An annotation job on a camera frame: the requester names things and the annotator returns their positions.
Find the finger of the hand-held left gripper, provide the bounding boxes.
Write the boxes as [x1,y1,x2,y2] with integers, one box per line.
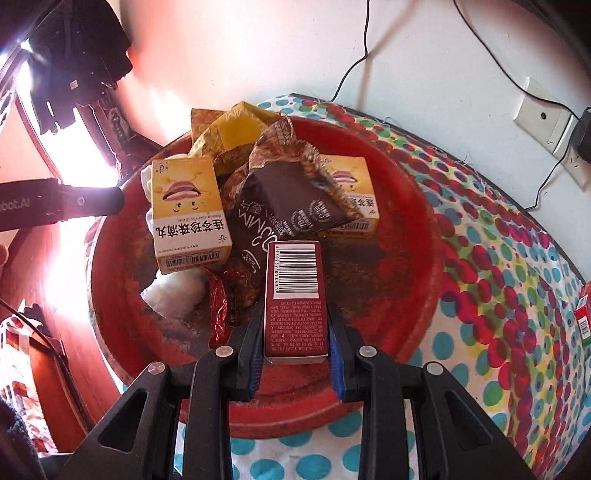
[59,184,125,222]

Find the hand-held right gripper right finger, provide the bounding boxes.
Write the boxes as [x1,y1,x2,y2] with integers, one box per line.
[325,302,536,480]

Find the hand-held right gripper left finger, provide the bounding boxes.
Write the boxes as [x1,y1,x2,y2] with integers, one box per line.
[58,307,266,480]

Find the dark red box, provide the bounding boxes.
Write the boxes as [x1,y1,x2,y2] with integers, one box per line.
[262,240,331,366]

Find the red candy wrapper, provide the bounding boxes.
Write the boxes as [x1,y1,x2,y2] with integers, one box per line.
[208,270,259,349]

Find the yellow medicine box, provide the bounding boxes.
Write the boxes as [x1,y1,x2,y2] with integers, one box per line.
[318,154,382,238]
[151,156,232,273]

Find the round red tray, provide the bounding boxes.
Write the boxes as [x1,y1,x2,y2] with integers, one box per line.
[88,115,446,428]

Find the plastic white sock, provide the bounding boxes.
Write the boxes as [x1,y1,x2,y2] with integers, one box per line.
[141,270,207,320]

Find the yellow snack bag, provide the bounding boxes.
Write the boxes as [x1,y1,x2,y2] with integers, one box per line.
[189,102,282,176]

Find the brown snack bag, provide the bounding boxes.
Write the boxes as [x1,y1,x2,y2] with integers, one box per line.
[221,115,365,310]

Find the dark wooden furniture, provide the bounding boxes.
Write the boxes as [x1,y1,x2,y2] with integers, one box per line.
[90,99,160,178]

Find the black hanging clothing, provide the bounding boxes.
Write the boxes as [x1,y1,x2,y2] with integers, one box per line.
[28,0,134,134]

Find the polka dot tablecloth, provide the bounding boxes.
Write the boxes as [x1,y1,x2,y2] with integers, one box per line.
[228,92,591,480]

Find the red and green box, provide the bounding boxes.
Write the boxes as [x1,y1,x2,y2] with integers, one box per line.
[574,281,591,349]

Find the black power adapter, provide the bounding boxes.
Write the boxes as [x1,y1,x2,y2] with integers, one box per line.
[571,107,591,162]

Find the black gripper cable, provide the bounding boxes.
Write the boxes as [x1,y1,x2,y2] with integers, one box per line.
[0,298,68,358]

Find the black adapter cable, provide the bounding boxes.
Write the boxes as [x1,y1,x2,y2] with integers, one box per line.
[524,138,578,212]

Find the thin black wall cable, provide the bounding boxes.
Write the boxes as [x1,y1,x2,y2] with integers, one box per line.
[330,0,370,101]

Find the white wall socket plate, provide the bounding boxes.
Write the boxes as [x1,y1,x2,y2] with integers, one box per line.
[514,78,591,188]

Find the black monitor cable with plug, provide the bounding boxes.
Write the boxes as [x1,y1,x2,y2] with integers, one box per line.
[452,0,583,116]

